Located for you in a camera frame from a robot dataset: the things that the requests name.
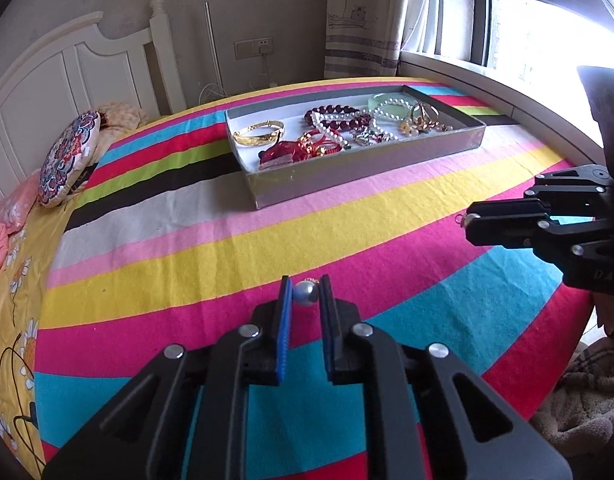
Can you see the striped colourful blanket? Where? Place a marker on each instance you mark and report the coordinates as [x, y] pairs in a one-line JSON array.
[[187, 260]]

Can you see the pearl earring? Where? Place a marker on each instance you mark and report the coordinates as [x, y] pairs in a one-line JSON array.
[[304, 293]]

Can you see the white window sill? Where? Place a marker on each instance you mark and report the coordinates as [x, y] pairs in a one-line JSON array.
[[487, 90]]

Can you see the round embroidered cushion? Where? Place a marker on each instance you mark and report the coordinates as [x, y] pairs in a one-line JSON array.
[[67, 160]]

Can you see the beige fluffy towel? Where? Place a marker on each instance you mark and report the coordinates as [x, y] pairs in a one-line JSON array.
[[122, 115]]

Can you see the white wall conduit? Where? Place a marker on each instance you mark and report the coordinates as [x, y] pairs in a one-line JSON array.
[[212, 45]]

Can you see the pink quilt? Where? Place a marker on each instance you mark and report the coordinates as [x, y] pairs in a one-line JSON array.
[[7, 220]]

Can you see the silver brooch with red stones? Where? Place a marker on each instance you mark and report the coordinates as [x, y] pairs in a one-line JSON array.
[[364, 139]]

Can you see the printed beige curtain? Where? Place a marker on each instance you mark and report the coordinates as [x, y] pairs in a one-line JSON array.
[[367, 15]]

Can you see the dark window frame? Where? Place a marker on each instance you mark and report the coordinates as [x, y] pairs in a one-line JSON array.
[[479, 10]]

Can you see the yellow floral bedsheet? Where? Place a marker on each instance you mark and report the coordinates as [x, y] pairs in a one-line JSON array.
[[12, 340]]

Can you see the white wooden headboard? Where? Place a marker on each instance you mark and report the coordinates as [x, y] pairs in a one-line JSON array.
[[62, 80]]

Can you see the green jade bangle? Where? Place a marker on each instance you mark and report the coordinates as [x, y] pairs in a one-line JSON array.
[[382, 101]]

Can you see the red fabric rose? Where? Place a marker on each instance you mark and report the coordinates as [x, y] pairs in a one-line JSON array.
[[279, 152]]

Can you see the gold bangle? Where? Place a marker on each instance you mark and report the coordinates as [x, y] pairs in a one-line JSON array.
[[252, 136]]

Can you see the wall power socket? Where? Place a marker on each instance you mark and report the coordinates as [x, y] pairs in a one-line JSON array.
[[252, 47]]

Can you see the silver cardboard box tray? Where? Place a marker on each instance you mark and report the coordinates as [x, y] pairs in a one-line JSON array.
[[367, 160]]

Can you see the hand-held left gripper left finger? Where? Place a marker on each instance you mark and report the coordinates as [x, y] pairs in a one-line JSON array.
[[284, 330]]

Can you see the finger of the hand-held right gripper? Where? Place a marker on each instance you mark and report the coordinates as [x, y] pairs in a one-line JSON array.
[[567, 185], [507, 225]]

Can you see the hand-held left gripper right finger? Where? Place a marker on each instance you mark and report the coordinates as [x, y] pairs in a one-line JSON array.
[[328, 330]]

